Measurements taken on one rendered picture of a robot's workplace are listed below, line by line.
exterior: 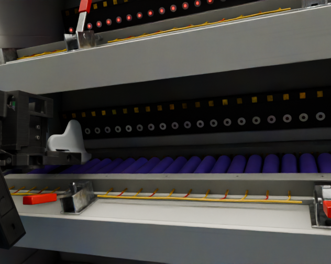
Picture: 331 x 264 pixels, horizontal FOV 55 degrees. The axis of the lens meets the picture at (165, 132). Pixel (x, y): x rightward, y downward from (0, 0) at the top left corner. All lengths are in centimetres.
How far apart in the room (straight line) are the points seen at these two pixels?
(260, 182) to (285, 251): 7
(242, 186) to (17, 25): 45
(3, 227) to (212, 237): 21
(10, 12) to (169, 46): 34
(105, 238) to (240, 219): 15
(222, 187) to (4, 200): 22
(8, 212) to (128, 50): 21
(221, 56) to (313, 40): 8
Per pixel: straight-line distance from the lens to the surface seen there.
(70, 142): 42
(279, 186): 34
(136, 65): 36
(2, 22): 60
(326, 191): 30
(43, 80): 43
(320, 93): 46
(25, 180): 49
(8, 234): 37
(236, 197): 34
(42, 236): 42
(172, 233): 32
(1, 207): 36
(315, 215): 32
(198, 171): 39
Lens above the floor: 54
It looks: 7 degrees up
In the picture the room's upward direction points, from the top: 1 degrees counter-clockwise
